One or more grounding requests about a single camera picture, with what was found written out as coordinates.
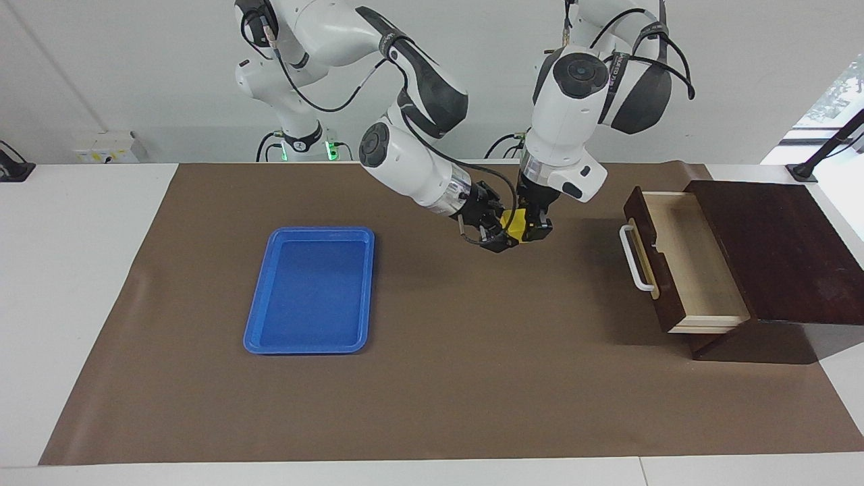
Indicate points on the dark wooden drawer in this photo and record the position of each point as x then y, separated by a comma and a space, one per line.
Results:
702, 270

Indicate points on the yellow cube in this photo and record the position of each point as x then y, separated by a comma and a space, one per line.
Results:
514, 226

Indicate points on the brown paper table mat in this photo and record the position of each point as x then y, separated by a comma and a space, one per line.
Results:
472, 378

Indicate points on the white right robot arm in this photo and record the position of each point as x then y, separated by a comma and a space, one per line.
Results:
405, 162

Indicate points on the dark brown wooden cabinet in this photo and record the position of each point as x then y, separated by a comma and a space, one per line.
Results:
796, 256

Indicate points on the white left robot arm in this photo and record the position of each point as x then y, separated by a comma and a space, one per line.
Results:
574, 108

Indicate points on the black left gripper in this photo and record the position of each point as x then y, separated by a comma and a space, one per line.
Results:
536, 199

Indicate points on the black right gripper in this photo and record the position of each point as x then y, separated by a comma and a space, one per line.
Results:
480, 209

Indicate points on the white wall socket box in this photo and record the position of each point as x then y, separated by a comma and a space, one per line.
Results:
108, 150

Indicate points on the black table mount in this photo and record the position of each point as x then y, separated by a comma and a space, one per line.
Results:
13, 170

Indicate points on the black clamp stand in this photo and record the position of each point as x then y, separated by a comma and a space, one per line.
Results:
827, 145

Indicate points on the blue plastic tray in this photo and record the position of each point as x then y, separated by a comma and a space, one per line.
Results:
310, 297

